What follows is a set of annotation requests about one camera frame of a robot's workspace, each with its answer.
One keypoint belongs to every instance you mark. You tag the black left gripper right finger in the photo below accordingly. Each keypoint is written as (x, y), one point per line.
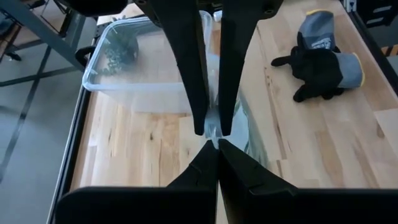
(295, 205)

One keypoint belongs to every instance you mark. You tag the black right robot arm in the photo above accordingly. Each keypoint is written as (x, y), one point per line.
(377, 12)

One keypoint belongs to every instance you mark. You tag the clear plastic container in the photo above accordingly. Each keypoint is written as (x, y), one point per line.
(140, 90)

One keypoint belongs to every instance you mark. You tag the clear plastic bag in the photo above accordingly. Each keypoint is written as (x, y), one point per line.
(214, 124)

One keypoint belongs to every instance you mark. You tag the white cylinder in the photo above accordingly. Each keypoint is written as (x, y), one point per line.
(217, 16)

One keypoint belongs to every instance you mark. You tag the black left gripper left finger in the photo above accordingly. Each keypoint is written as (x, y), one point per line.
(149, 205)

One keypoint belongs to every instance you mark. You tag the black grey work glove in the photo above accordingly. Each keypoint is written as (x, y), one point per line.
(317, 68)

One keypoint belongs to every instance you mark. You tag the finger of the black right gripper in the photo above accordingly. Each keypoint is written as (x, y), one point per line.
(186, 62)
(233, 62)

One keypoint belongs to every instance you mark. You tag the black caster wheel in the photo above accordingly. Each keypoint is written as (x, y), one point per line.
(14, 56)

